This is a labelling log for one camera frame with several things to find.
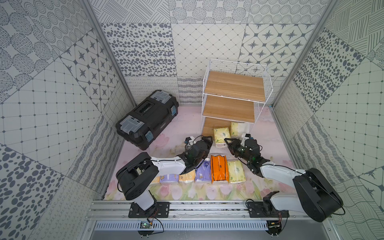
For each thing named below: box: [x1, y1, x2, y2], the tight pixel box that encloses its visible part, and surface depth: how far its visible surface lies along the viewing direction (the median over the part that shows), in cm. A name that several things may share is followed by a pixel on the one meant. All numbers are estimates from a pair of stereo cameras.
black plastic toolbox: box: [115, 89, 179, 151], surface depth 94 cm
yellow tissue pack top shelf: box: [151, 176, 161, 183], surface depth 81 cm
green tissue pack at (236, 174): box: [227, 160, 246, 184], surface depth 84 cm
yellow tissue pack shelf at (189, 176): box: [178, 169, 196, 181], surface depth 83 cm
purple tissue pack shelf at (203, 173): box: [195, 158, 212, 182], surface depth 85 cm
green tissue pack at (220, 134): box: [213, 127, 231, 148], surface depth 90 cm
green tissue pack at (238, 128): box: [230, 122, 250, 139], surface depth 101 cm
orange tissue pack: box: [210, 154, 229, 184], surface depth 83 cm
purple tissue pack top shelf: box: [159, 174, 180, 183], surface depth 81 cm
